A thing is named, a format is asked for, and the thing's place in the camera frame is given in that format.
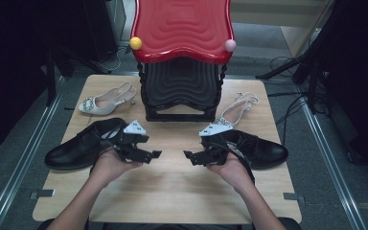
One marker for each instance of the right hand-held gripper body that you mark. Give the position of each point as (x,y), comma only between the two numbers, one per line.
(220,150)

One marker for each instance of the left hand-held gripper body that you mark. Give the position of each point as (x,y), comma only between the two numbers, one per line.
(124,150)

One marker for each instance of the white slingback heeled shoe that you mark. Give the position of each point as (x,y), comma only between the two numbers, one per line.
(234,113)
(105,107)

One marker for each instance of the black leather shoe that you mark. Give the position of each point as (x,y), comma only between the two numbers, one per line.
(265,150)
(76,150)

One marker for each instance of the red and black shoe rack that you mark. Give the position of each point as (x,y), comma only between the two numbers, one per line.
(182,28)

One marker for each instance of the person's left hand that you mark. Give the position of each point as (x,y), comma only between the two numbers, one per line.
(108,167)

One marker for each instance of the person's right hand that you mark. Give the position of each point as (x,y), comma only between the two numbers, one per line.
(234,174)

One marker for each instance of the person's dark trousers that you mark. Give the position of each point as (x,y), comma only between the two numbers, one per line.
(172,227)

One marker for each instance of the yellow ball knob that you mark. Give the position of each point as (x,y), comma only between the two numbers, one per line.
(135,43)

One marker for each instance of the black metal stand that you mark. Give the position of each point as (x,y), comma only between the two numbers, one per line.
(313,89)
(50,83)

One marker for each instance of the pink ball knob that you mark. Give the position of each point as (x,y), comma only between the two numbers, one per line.
(230,45)

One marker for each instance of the black curtain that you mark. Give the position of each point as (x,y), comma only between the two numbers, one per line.
(361,80)
(12,64)

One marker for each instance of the grey metal bracket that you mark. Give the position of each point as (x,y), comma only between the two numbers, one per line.
(43,193)
(293,196)

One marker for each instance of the metal floor rail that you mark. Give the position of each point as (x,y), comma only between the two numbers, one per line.
(24,163)
(336,172)

